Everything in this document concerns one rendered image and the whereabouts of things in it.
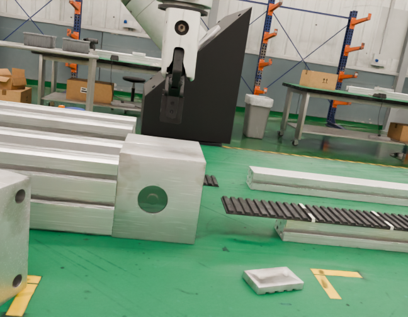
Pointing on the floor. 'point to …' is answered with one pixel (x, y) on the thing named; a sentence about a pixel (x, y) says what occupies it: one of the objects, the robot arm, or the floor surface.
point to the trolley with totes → (82, 47)
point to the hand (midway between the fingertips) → (170, 110)
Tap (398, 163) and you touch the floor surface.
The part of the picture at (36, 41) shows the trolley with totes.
